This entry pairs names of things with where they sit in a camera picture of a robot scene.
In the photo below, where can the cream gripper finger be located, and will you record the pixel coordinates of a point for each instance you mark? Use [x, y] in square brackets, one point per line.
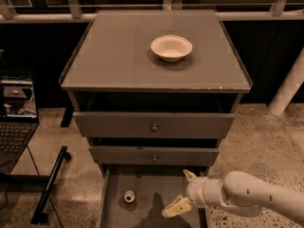
[189, 175]
[178, 206]

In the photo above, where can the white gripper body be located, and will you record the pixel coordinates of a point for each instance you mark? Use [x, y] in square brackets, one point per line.
[194, 188]

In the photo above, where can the orange soda can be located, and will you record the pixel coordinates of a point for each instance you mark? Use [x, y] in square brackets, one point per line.
[129, 198]

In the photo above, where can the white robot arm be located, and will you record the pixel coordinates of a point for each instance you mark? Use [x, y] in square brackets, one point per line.
[260, 166]

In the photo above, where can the grey open bottom drawer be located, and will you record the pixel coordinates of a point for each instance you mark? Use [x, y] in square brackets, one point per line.
[155, 187]

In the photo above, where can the grey middle drawer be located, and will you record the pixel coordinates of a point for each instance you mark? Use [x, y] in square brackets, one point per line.
[145, 155]

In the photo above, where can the grey drawer cabinet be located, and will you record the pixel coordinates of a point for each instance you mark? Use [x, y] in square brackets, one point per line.
[115, 70]

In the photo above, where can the grey top drawer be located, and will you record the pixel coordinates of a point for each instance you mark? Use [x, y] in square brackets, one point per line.
[154, 125]

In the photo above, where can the white paper bowl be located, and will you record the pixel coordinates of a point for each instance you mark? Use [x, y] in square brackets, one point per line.
[171, 48]

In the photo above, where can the black table stand leg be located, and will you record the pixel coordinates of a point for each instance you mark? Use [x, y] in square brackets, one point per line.
[39, 216]

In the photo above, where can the black laptop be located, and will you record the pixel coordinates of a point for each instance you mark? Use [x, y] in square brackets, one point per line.
[18, 118]

